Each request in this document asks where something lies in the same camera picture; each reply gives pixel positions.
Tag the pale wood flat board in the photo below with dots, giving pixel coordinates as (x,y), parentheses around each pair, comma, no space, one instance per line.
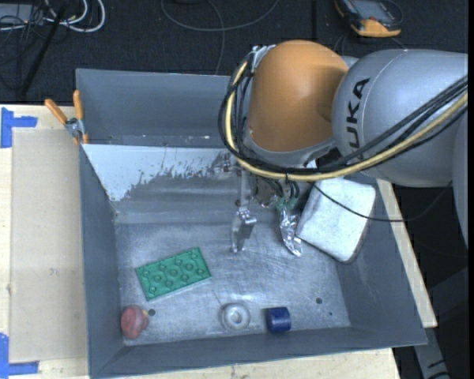
(43,231)

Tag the white block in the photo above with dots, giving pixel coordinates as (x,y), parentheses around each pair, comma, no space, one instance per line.
(335,217)

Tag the dark green flat block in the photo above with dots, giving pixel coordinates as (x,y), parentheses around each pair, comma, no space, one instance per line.
(174,272)

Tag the blue cylinder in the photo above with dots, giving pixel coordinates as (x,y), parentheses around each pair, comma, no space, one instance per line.
(278,319)

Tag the crumpled silver foil packet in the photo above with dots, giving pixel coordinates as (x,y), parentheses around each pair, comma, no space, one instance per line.
(289,231)

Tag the grey metal bin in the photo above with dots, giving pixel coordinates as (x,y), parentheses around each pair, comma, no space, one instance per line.
(260,275)

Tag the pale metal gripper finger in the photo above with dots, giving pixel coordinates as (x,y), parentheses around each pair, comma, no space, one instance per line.
(238,233)
(248,231)

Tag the red toy fruit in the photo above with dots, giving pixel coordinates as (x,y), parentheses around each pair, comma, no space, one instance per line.
(132,321)

